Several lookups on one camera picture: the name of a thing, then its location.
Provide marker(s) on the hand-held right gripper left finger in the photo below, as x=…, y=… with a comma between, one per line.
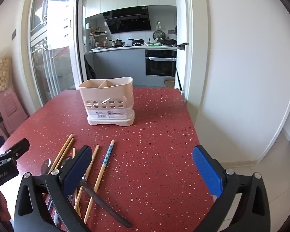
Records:
x=77, y=171

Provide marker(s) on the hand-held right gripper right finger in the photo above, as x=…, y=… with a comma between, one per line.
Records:
x=207, y=174

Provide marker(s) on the blue patterned chopstick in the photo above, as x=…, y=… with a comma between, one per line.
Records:
x=106, y=158

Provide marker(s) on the beige plastic utensil holder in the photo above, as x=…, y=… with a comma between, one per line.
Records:
x=111, y=116

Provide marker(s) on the stack of pink stools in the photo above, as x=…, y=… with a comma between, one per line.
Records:
x=11, y=108

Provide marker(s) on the bag of pale balls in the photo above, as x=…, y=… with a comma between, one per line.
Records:
x=3, y=73

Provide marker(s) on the cardboard box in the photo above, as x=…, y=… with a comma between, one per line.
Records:
x=169, y=83

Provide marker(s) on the glass sliding door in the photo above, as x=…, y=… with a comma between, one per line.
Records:
x=50, y=53

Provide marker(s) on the grey base cabinets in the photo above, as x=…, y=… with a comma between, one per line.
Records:
x=120, y=65

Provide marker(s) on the black built-in oven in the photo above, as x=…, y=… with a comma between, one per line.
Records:
x=159, y=67

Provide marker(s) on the spice rack with bottles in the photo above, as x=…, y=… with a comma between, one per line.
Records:
x=96, y=38

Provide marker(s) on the brass cooking pot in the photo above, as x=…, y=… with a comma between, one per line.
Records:
x=118, y=42

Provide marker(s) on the black wok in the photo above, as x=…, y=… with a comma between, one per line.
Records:
x=170, y=41

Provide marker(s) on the gas stove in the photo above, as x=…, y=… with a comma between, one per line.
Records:
x=137, y=44

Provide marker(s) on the black frying pan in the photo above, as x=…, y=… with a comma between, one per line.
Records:
x=136, y=40

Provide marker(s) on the black desk fan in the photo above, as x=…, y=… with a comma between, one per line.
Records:
x=158, y=34

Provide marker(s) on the black range hood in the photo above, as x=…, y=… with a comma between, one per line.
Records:
x=128, y=20

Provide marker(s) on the dark wall switch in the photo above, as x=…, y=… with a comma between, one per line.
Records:
x=13, y=34

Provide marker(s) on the white wall hook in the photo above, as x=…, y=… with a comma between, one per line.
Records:
x=158, y=25

